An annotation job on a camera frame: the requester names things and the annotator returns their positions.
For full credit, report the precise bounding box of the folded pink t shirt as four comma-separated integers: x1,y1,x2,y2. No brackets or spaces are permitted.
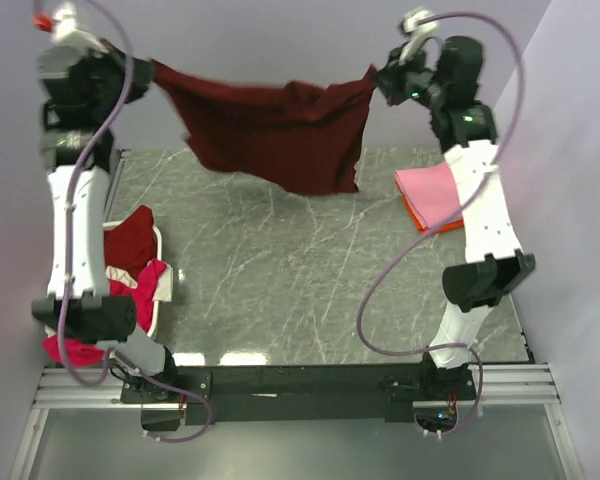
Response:
395,162,460,227

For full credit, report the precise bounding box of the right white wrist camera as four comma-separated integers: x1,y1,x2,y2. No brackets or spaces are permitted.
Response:
399,7,438,65

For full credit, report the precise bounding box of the dark red t shirt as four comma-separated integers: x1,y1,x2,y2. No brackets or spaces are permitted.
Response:
129,59,376,196

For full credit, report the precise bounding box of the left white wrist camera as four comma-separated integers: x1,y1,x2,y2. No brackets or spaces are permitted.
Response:
32,1,107,54

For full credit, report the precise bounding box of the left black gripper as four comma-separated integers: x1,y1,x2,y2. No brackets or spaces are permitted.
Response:
80,37,156,121

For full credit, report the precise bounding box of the magenta t shirt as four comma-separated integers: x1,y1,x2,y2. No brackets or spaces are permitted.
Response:
32,279,145,367

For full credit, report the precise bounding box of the cream t shirt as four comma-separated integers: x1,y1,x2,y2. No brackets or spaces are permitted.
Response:
105,266,137,289

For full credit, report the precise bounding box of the red t shirt in basket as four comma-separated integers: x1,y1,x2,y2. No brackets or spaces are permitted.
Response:
104,205,157,280

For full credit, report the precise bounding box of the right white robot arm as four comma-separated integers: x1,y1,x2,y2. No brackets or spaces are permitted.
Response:
374,36,536,399

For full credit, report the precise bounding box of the aluminium rail frame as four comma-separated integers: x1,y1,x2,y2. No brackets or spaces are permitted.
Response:
10,361,585,479

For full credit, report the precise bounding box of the folded orange t shirt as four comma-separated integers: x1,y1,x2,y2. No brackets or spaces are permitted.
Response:
402,196,464,233

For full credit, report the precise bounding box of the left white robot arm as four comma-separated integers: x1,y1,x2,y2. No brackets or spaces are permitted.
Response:
31,46,180,402

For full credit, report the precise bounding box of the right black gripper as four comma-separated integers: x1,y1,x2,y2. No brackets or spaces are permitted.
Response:
370,40,448,112

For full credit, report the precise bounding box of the black base beam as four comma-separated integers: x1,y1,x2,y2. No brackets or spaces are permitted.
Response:
120,362,477,431

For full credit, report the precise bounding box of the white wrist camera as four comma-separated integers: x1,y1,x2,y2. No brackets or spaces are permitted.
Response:
399,7,438,65
32,1,107,54

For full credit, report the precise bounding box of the white laundry basket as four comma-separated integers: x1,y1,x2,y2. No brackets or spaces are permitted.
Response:
103,221,174,340

